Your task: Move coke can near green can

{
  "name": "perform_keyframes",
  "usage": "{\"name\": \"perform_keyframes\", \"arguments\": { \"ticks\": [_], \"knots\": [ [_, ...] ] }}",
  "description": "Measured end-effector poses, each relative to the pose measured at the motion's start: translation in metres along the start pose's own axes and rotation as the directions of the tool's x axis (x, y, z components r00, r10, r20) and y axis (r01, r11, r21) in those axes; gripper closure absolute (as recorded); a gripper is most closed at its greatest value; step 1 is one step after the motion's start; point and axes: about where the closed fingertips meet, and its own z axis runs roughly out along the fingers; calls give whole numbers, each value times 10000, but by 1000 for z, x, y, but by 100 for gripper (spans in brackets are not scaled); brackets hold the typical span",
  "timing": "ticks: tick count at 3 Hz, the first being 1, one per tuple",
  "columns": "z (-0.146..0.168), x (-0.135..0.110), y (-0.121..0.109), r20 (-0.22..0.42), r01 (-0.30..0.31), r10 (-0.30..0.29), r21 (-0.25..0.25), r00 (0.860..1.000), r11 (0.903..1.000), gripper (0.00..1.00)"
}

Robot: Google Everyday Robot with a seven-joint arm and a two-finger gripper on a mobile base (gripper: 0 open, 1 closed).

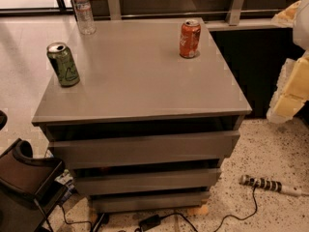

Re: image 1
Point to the black chair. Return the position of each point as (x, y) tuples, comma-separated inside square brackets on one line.
[(29, 191)]

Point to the striped black white wand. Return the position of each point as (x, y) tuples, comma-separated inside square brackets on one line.
[(275, 186)]

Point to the left metal bracket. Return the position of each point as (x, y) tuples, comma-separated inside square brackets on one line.
[(114, 9)]

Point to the orange coke can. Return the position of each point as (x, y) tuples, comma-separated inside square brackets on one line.
[(190, 36)]

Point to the grey drawer cabinet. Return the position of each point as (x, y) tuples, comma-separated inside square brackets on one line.
[(133, 83)]

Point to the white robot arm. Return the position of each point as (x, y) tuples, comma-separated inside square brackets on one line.
[(301, 28)]

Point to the grey middle drawer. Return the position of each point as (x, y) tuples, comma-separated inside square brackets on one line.
[(128, 183)]

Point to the grey top drawer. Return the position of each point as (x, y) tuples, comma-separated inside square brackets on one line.
[(125, 151)]

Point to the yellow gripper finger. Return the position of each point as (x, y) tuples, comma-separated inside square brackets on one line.
[(286, 18), (292, 91)]

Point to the right metal bracket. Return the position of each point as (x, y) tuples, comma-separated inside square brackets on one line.
[(233, 15)]

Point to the grey drawer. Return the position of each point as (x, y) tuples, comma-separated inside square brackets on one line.
[(128, 183), (151, 202), (125, 151)]

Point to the clear plastic water bottle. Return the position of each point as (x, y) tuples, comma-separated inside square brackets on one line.
[(84, 16)]

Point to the grey bottom drawer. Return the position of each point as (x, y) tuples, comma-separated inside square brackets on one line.
[(151, 202)]

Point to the metal bracket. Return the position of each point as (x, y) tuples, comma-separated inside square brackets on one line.
[(114, 9), (233, 15)]

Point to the black power adapter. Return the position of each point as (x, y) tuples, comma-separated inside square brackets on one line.
[(149, 223)]

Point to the green soda can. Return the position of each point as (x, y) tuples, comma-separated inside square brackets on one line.
[(61, 60)]

